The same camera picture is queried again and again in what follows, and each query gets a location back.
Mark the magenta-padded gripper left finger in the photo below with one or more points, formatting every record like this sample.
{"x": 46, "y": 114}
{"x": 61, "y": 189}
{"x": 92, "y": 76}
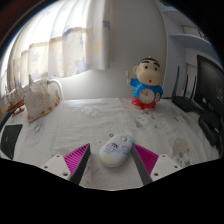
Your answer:
{"x": 75, "y": 159}

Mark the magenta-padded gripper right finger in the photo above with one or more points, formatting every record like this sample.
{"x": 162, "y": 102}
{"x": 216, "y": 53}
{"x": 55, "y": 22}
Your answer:
{"x": 148, "y": 160}

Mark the white cartoon-print computer mouse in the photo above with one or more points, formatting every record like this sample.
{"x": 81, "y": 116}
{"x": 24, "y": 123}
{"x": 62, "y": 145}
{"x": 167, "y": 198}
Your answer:
{"x": 115, "y": 150}

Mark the black mouse pad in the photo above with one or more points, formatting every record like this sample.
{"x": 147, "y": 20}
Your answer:
{"x": 11, "y": 140}

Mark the white printed tablecloth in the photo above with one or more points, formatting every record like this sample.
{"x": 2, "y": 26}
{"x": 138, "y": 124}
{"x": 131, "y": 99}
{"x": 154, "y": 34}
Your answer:
{"x": 100, "y": 120}

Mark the large white conch shell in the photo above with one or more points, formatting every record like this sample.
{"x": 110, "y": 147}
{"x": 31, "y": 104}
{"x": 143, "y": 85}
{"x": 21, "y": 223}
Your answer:
{"x": 40, "y": 100}

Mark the black router with antennas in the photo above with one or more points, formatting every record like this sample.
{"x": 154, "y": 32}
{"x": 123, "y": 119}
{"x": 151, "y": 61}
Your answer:
{"x": 186, "y": 101}

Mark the cartoon boy figurine clock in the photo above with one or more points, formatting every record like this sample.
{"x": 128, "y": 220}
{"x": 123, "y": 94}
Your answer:
{"x": 146, "y": 90}

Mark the black box device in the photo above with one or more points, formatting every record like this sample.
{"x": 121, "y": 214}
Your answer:
{"x": 211, "y": 128}

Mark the white radiator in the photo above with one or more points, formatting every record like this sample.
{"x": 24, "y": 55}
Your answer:
{"x": 60, "y": 88}

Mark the black keyboard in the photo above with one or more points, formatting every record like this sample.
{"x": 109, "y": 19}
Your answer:
{"x": 6, "y": 121}

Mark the black monitor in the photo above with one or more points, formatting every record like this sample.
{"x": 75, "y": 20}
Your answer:
{"x": 210, "y": 83}

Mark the sheer white curtain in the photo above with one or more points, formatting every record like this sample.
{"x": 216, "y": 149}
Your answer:
{"x": 56, "y": 43}

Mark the white shelf unit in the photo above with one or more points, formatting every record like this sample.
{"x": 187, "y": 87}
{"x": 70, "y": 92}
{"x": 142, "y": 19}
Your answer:
{"x": 186, "y": 38}

